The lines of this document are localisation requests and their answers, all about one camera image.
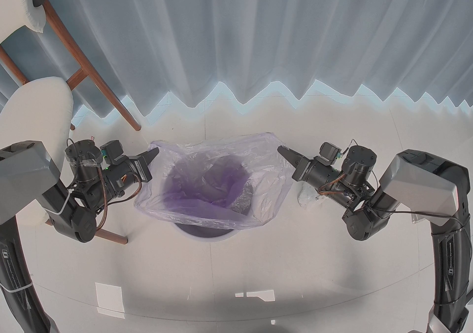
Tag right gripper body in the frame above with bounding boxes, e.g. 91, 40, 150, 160
292, 157, 342, 192

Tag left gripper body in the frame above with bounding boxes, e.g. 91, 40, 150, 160
105, 154, 153, 192

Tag clear plastic wrapper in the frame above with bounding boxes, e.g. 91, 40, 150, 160
297, 184, 326, 211

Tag purple plastic bag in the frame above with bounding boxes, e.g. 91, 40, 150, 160
134, 132, 296, 233

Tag white trash bin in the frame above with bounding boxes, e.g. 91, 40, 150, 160
164, 176, 256, 242

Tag white padded wooden chair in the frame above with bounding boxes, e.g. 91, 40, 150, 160
0, 0, 142, 246

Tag pale blue curtain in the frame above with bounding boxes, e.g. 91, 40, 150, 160
0, 0, 473, 121

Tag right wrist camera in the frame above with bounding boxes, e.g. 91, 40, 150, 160
320, 142, 345, 167

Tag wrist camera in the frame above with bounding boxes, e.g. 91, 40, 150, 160
320, 142, 345, 167
100, 140, 125, 165

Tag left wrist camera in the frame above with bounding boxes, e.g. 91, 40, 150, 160
100, 140, 125, 165

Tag black cable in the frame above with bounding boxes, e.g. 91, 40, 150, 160
381, 208, 464, 221

